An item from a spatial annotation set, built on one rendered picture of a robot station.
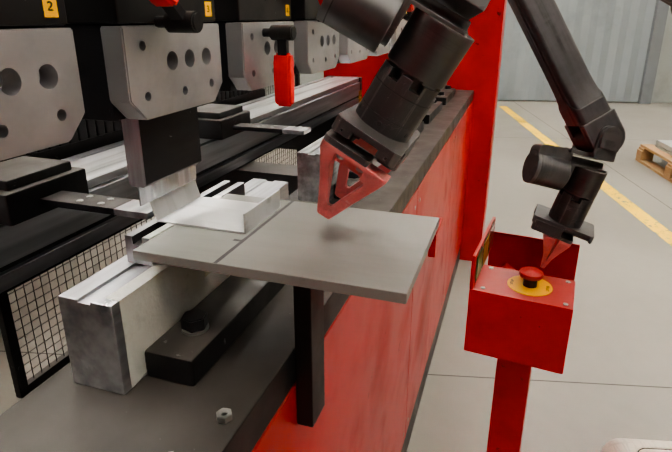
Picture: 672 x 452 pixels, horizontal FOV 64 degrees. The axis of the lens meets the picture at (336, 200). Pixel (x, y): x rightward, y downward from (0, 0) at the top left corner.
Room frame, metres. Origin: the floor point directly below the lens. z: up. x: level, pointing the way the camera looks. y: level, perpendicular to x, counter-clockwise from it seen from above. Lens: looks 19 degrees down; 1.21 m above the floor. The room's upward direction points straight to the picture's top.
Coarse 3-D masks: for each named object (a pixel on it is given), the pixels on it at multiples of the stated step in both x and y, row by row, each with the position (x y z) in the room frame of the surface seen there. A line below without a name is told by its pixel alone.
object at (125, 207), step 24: (0, 168) 0.62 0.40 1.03; (24, 168) 0.62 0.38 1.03; (48, 168) 0.63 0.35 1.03; (72, 168) 0.67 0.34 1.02; (0, 192) 0.57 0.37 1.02; (24, 192) 0.58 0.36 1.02; (48, 192) 0.61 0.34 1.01; (72, 192) 0.62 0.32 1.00; (0, 216) 0.56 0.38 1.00; (24, 216) 0.57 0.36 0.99; (144, 216) 0.55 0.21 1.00
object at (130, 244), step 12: (204, 192) 0.64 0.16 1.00; (216, 192) 0.65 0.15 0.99; (228, 192) 0.64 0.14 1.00; (240, 192) 0.67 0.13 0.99; (144, 228) 0.52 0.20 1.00; (156, 228) 0.53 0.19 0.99; (132, 240) 0.50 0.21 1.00; (144, 240) 0.49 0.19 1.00; (132, 252) 0.50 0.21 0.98; (144, 264) 0.49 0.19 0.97
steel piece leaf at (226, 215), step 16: (192, 208) 0.57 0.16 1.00; (208, 208) 0.57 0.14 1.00; (224, 208) 0.57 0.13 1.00; (240, 208) 0.57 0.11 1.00; (256, 208) 0.53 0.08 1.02; (272, 208) 0.56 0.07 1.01; (176, 224) 0.53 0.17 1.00; (192, 224) 0.52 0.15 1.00; (208, 224) 0.52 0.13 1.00; (224, 224) 0.52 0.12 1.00; (240, 224) 0.52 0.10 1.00; (256, 224) 0.52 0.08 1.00
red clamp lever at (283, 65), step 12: (264, 36) 0.68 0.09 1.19; (276, 36) 0.67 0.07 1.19; (288, 36) 0.67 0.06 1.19; (288, 48) 0.68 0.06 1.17; (276, 60) 0.67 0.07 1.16; (288, 60) 0.67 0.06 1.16; (276, 72) 0.67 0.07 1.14; (288, 72) 0.67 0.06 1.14; (276, 84) 0.67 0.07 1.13; (288, 84) 0.67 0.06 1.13; (276, 96) 0.67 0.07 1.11; (288, 96) 0.67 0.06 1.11
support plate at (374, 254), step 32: (288, 224) 0.53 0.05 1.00; (320, 224) 0.53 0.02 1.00; (352, 224) 0.53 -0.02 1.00; (384, 224) 0.53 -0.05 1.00; (416, 224) 0.53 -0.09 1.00; (160, 256) 0.45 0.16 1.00; (192, 256) 0.45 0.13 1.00; (256, 256) 0.45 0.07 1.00; (288, 256) 0.45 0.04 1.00; (320, 256) 0.45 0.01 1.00; (352, 256) 0.45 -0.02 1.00; (384, 256) 0.45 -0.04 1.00; (416, 256) 0.45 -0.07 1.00; (320, 288) 0.40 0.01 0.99; (352, 288) 0.39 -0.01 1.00; (384, 288) 0.39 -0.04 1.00
